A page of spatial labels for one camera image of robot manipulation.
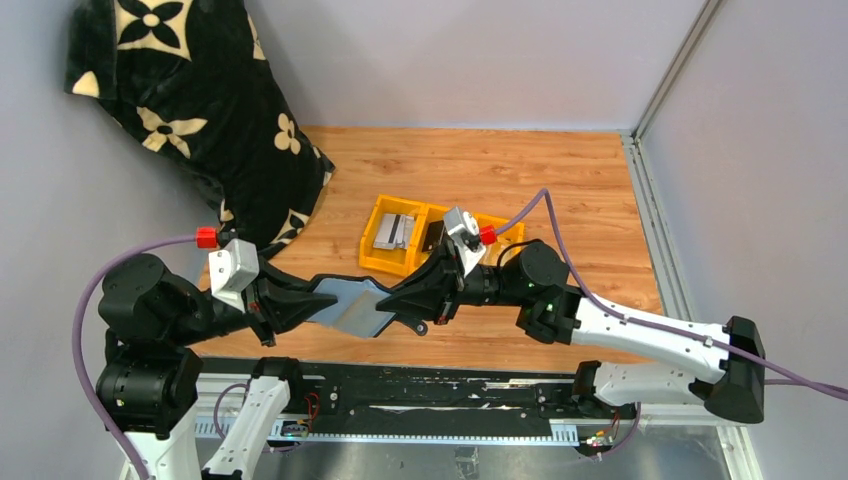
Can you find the right yellow bin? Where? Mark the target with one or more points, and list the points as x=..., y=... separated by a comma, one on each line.
x=496, y=235

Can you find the left yellow bin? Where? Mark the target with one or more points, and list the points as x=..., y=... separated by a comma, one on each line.
x=387, y=261

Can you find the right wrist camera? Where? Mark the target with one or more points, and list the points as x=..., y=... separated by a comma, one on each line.
x=463, y=235

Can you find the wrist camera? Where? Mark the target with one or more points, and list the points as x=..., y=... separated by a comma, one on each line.
x=463, y=235
x=232, y=269

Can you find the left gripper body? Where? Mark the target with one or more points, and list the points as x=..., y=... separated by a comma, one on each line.
x=263, y=307

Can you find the silver cards stack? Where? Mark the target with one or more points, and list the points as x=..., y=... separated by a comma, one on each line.
x=394, y=232

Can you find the black cards stack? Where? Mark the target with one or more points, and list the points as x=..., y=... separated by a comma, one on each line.
x=433, y=234

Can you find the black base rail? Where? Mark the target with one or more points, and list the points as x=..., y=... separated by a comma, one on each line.
x=403, y=400

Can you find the black floral blanket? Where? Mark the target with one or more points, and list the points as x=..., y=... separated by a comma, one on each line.
x=189, y=80

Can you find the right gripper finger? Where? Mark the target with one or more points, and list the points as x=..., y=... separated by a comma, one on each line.
x=419, y=327
x=421, y=294

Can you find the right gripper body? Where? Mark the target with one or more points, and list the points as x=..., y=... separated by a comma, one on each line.
x=448, y=286

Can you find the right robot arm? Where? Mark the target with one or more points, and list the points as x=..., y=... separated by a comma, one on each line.
x=718, y=366

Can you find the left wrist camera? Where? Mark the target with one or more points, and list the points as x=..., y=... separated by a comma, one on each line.
x=232, y=269

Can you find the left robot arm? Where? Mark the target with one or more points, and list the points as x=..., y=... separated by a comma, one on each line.
x=147, y=392

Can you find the aluminium frame post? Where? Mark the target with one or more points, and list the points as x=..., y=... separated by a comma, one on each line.
x=693, y=37

